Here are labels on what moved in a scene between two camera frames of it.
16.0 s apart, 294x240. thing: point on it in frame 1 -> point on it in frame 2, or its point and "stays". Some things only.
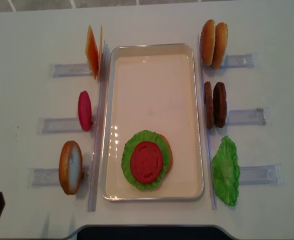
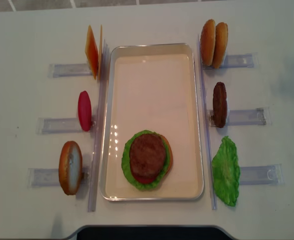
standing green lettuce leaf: (226, 171) stays
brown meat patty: (209, 104) -> (147, 155)
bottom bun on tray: (171, 157) stays
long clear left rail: (100, 103) stays
